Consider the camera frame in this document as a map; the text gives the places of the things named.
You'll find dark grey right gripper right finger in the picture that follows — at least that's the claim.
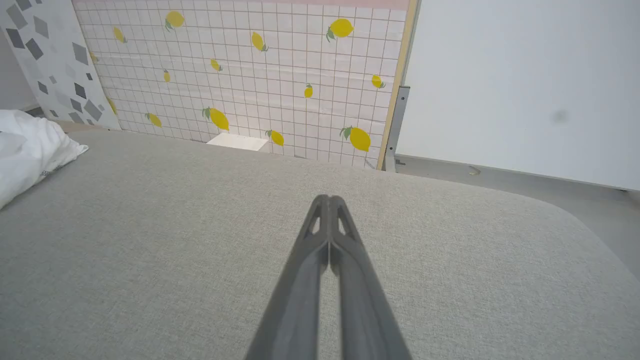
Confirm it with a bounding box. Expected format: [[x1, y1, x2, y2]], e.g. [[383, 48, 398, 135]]
[[329, 195, 414, 360]]

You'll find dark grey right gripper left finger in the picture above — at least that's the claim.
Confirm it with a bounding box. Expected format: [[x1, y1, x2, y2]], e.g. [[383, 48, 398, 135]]
[[245, 194, 330, 360]]

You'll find small white box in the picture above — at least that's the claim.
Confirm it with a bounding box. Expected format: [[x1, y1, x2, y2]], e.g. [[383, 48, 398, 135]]
[[205, 132, 270, 152]]

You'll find lemon print tile panel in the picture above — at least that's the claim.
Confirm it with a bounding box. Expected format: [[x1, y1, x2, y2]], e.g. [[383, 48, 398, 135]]
[[71, 0, 411, 170]]

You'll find white partition board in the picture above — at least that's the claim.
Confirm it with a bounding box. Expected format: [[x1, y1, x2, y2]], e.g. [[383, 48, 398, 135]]
[[395, 0, 640, 192]]

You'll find white garment with grey stitching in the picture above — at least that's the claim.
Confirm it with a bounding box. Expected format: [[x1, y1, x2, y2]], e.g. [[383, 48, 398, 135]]
[[0, 109, 90, 210]]

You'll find grey terrazzo pattern panel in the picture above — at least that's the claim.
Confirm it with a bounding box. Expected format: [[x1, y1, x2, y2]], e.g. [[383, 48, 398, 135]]
[[0, 0, 122, 131]]

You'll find grey metal bracket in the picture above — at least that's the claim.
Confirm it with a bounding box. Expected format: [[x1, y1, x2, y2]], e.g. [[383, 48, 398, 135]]
[[383, 86, 411, 173]]

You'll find light wooden frame strip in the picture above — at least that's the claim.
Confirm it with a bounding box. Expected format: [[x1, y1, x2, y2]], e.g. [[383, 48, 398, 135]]
[[376, 0, 421, 171]]

